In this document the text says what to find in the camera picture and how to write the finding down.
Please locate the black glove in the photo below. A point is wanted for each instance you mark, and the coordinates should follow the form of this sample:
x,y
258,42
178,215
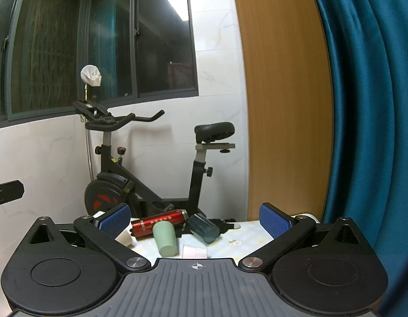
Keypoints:
x,y
223,226

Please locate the teal curtain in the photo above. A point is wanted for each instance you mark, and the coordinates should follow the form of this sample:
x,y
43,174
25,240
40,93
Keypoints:
x,y
372,105

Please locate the dark framed window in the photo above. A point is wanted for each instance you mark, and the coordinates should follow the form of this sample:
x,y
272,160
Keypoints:
x,y
48,39

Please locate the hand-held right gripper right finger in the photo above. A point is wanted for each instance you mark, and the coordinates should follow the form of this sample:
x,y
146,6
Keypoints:
x,y
275,222

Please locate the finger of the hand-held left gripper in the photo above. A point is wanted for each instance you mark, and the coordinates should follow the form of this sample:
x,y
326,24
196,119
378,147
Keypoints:
x,y
9,191

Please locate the black exercise bike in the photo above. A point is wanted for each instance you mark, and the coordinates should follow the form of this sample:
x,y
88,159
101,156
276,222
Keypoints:
x,y
108,168

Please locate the pale checked tablecloth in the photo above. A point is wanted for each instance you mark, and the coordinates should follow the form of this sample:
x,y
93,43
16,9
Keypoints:
x,y
245,236

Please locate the green cup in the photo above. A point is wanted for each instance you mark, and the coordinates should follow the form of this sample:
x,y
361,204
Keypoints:
x,y
165,239

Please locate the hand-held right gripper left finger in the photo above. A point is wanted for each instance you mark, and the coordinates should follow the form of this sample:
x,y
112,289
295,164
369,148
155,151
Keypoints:
x,y
116,220

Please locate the white cup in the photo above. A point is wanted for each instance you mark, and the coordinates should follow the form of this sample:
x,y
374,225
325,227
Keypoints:
x,y
125,237

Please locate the wooden door panel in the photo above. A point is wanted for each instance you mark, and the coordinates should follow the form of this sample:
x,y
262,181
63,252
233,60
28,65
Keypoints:
x,y
283,105

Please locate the red thermos bottle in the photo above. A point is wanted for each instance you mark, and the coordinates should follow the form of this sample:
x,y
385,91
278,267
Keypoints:
x,y
149,224

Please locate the white paper box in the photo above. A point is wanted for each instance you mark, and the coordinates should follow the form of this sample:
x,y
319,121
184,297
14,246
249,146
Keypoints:
x,y
194,252

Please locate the dark blue translucent cup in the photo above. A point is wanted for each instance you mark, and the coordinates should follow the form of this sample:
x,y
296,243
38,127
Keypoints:
x,y
204,229

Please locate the white cloth-covered stand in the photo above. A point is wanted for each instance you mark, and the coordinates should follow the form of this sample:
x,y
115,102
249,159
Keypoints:
x,y
91,75

